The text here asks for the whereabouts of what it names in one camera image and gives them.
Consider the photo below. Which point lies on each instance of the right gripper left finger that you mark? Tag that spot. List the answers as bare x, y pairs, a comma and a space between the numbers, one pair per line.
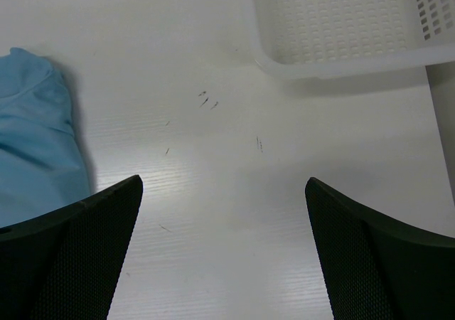
66, 264

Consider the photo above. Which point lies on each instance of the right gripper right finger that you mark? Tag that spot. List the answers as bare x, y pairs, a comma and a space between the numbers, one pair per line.
377, 267

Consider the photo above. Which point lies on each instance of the light blue shorts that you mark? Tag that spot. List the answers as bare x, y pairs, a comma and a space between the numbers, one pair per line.
42, 168

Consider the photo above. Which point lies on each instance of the white plastic basket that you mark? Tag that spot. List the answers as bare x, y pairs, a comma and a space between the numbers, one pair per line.
301, 39

